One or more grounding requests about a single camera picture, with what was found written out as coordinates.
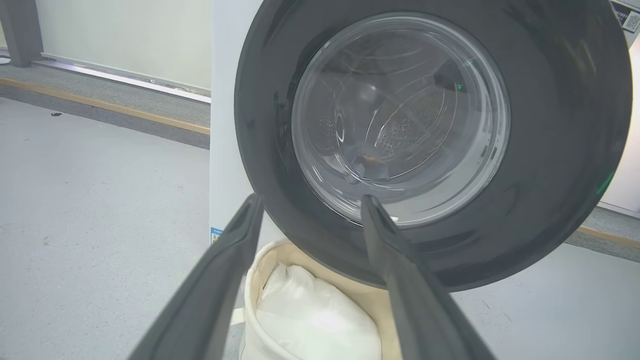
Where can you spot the grey aluminium window frame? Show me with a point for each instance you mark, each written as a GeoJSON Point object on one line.
{"type": "Point", "coordinates": [20, 30]}

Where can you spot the blue energy label sticker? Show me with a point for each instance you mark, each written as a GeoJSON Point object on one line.
{"type": "Point", "coordinates": [216, 236]}

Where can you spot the cream canvas laundry basket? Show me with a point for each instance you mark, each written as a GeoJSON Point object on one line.
{"type": "Point", "coordinates": [255, 320]}

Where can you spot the white cloth bundle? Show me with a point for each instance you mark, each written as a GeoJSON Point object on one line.
{"type": "Point", "coordinates": [310, 320]}

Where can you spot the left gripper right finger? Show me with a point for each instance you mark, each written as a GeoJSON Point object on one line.
{"type": "Point", "coordinates": [425, 320]}

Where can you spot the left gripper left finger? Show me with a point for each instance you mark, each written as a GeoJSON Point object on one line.
{"type": "Point", "coordinates": [195, 320]}

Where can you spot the white washing machine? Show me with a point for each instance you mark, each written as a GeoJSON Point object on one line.
{"type": "Point", "coordinates": [222, 150]}

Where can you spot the black round glass door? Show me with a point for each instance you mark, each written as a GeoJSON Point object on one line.
{"type": "Point", "coordinates": [560, 150]}

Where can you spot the blue printed children's garment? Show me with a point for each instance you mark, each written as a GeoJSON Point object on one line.
{"type": "Point", "coordinates": [370, 167]}

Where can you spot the QR code label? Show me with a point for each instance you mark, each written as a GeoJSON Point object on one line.
{"type": "Point", "coordinates": [629, 17]}

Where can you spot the steel washing drum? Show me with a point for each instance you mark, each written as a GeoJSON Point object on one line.
{"type": "Point", "coordinates": [415, 125]}

